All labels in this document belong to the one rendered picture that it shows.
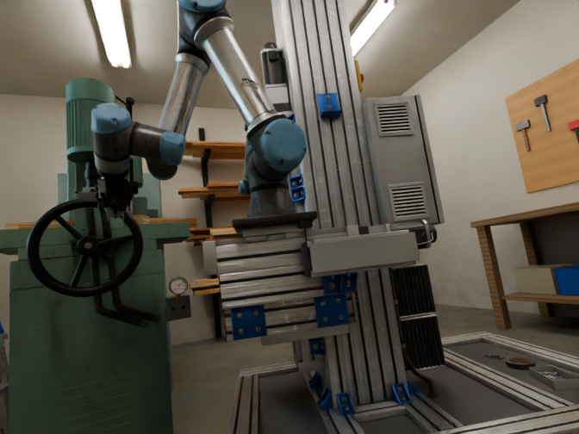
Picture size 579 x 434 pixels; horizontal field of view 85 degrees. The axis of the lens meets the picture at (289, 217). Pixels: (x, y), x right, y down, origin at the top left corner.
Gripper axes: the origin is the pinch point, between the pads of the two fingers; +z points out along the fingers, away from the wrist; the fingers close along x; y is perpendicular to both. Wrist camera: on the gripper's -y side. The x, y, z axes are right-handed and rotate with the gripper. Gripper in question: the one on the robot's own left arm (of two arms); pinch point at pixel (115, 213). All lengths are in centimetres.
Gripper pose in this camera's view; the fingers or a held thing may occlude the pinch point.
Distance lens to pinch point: 105.4
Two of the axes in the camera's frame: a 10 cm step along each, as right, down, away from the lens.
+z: -3.4, 6.5, 6.8
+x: 8.8, -0.4, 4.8
